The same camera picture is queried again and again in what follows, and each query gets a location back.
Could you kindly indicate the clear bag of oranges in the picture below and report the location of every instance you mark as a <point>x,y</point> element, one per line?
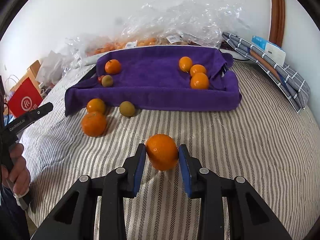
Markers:
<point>125,45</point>

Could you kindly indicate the brown wooden door frame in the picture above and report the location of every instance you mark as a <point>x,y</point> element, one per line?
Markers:
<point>277,12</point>

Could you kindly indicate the large orange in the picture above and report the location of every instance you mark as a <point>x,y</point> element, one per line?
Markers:
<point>94,124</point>

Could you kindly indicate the white plastic bag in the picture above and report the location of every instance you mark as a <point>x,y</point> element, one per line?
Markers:
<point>51,67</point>

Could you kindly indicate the crumpled clear plastic wrap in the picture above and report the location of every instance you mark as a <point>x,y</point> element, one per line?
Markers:
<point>190,17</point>

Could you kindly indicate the red paper bag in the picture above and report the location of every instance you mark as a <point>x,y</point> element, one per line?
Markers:
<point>25,100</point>

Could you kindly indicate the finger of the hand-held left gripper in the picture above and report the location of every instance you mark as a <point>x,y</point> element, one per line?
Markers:
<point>40,111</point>

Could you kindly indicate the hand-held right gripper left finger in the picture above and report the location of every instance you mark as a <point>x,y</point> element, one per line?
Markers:
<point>140,170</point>

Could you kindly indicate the person's left hand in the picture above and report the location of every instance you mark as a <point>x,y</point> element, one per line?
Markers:
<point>20,175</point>

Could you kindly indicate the clear bag of brown fruits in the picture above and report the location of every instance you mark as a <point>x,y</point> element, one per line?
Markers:
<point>172,40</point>

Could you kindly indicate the blue checked folded cloth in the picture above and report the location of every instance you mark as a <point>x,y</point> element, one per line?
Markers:
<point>287,80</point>

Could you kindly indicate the person's left forearm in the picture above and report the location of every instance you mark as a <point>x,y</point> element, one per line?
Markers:
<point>10,217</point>

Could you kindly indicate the small white box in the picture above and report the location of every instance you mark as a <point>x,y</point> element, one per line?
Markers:
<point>275,53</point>

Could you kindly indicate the long white roll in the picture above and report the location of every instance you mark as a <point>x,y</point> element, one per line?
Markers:
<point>92,58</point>

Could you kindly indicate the green-brown kiwi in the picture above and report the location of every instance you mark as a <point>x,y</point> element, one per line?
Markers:
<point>127,108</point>
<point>107,80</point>

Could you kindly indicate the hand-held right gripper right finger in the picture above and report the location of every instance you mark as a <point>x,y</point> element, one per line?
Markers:
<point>185,172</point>

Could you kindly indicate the striped quilted bed sheet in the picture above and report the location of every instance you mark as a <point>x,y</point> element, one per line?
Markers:
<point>225,167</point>

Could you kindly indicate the blue tissue pack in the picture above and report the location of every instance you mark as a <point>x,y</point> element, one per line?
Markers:
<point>258,42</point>

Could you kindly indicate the purple towel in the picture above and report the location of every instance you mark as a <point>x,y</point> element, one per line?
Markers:
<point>155,80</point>

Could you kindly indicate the small red fruit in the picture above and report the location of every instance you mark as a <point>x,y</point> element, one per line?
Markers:
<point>100,79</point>

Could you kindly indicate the small crumpled clear bag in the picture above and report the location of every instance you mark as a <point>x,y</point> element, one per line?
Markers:
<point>75,47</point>

